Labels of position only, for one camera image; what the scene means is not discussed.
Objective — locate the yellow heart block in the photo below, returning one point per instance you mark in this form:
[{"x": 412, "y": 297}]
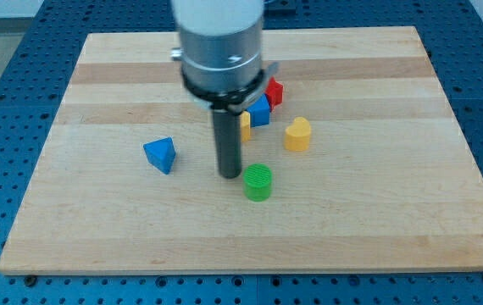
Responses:
[{"x": 298, "y": 135}]

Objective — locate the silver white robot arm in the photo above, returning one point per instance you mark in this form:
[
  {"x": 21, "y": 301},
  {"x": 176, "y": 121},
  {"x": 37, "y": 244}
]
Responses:
[{"x": 221, "y": 66}]

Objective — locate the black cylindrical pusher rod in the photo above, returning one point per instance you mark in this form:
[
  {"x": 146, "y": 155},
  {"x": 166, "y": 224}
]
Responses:
[{"x": 227, "y": 137}]

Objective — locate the red star block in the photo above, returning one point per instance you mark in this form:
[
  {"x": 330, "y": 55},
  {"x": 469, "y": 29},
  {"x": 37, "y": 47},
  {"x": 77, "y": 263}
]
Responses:
[{"x": 274, "y": 94}]

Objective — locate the yellow block behind rod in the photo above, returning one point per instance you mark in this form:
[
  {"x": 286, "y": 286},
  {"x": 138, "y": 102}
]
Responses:
[{"x": 245, "y": 126}]

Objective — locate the green cylinder block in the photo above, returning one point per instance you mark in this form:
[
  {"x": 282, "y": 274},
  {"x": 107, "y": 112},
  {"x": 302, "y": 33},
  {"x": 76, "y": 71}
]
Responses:
[{"x": 257, "y": 179}]

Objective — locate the blue triangle block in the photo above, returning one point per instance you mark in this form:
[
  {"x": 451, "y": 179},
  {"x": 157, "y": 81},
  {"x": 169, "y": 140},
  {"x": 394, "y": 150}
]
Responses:
[{"x": 161, "y": 154}]

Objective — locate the blue cube block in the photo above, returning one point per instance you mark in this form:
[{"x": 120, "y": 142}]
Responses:
[{"x": 260, "y": 112}]

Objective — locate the wooden board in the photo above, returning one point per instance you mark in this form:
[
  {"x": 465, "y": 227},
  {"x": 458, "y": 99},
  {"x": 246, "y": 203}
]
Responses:
[{"x": 388, "y": 184}]

